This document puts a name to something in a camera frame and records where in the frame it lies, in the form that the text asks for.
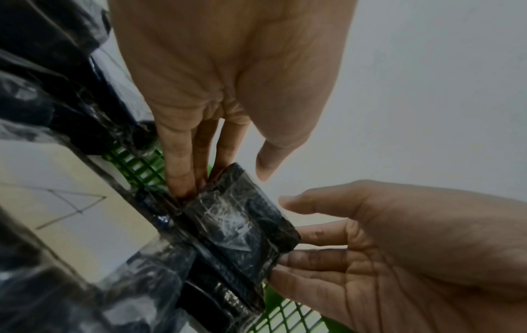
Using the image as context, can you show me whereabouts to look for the small black packet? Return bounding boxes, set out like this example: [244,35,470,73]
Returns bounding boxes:
[181,162,302,289]

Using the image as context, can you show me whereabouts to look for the green plastic mesh basket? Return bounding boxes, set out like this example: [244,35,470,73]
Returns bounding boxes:
[100,144,351,333]

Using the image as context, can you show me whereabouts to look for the person's left hand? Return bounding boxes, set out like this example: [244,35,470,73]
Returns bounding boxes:
[106,0,360,199]

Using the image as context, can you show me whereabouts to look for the black packet labelled B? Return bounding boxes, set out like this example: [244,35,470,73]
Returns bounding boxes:
[0,0,160,157]

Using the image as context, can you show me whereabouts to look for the person's right hand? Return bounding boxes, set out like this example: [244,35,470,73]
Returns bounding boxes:
[267,179,527,333]

